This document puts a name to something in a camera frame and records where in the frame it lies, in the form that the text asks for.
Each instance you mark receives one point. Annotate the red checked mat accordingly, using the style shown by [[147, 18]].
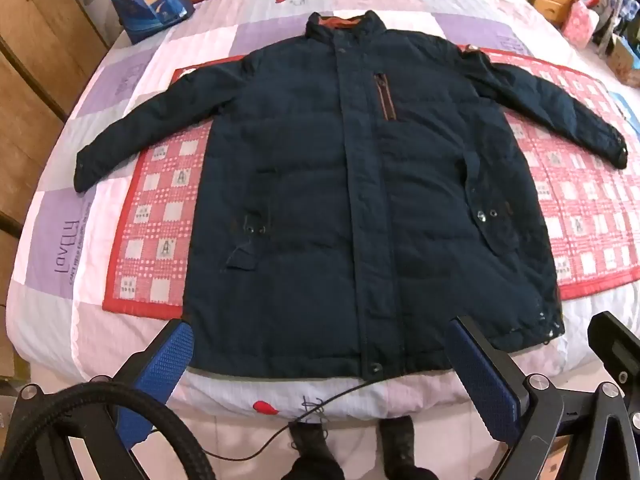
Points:
[[160, 210]]

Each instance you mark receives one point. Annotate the blue gift bag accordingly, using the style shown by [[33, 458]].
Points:
[[150, 5]]

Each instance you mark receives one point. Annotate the person's left black shoe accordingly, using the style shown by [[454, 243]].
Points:
[[312, 447]]

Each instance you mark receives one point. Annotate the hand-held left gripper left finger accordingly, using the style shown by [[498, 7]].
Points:
[[162, 370]]

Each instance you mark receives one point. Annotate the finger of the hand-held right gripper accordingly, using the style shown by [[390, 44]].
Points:
[[617, 347]]

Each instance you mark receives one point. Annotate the dark navy padded jacket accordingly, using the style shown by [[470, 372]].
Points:
[[325, 185]]

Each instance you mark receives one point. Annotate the purple pink patchwork bed quilt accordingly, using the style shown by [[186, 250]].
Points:
[[280, 30]]

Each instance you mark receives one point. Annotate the cardboard box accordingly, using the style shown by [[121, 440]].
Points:
[[626, 57]]

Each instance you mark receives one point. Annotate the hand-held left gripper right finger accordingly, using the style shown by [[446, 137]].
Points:
[[482, 385]]

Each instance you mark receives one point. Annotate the pink patterned bag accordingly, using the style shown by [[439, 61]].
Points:
[[580, 22]]

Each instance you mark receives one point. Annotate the wooden wardrobe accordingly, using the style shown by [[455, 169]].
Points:
[[35, 35]]

